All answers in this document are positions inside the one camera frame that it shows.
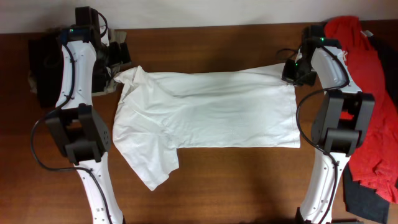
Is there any white t-shirt with robot print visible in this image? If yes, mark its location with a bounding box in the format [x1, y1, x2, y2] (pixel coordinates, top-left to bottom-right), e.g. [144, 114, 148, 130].
[113, 64, 300, 190]

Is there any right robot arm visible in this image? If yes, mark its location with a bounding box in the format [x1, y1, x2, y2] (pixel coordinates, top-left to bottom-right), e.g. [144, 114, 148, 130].
[282, 25, 375, 224]

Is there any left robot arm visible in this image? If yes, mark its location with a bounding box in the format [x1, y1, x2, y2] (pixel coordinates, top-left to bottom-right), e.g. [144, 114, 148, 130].
[44, 6, 131, 223]

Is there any folded beige garment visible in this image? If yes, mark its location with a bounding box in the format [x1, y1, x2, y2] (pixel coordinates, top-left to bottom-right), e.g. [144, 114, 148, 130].
[28, 30, 131, 100]

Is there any folded black garment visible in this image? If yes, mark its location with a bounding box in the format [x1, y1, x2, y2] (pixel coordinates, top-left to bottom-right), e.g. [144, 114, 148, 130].
[28, 32, 63, 108]

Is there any red t-shirt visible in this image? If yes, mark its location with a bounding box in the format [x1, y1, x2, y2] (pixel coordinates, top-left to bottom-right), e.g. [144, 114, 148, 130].
[323, 16, 398, 203]

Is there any dark grey garment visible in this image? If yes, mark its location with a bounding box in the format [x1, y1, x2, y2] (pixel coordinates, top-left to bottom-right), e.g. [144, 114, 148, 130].
[343, 37, 397, 223]

